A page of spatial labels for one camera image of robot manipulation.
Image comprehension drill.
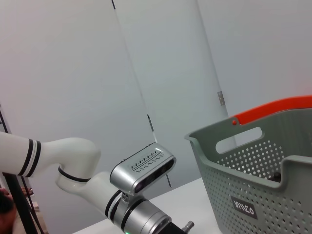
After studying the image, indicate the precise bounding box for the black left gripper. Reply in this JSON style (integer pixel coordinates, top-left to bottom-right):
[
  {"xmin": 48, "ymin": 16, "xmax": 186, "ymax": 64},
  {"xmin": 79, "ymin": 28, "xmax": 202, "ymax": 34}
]
[{"xmin": 167, "ymin": 220, "xmax": 186, "ymax": 234}]

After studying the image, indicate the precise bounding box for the grey perforated plastic storage bin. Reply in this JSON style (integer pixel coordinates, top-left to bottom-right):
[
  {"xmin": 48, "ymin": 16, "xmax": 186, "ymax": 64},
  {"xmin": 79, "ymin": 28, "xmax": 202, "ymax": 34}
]
[{"xmin": 184, "ymin": 107, "xmax": 312, "ymax": 234}]

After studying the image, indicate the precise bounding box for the small silver left gripper fitting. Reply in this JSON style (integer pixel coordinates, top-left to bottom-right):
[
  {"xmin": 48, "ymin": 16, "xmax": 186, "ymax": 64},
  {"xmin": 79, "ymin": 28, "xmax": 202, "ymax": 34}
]
[{"xmin": 182, "ymin": 220, "xmax": 195, "ymax": 232}]

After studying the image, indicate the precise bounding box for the black tripod stand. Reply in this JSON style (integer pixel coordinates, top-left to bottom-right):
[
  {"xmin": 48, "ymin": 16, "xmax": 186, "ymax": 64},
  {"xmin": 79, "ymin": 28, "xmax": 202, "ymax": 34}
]
[{"xmin": 0, "ymin": 102, "xmax": 47, "ymax": 234}]

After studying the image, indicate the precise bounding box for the person in beige clothing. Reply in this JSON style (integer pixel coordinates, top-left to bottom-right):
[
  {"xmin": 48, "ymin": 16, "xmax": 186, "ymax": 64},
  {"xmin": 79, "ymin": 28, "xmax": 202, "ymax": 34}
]
[{"xmin": 0, "ymin": 187, "xmax": 47, "ymax": 234}]

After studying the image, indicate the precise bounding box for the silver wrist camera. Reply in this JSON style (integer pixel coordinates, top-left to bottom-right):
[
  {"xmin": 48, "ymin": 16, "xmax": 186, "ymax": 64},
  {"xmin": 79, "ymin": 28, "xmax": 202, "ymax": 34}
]
[{"xmin": 109, "ymin": 142, "xmax": 177, "ymax": 196}]

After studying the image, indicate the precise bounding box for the thin grey background cable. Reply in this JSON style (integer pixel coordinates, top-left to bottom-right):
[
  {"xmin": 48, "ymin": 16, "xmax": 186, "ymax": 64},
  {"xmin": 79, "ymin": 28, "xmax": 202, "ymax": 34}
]
[{"xmin": 111, "ymin": 0, "xmax": 173, "ymax": 188}]

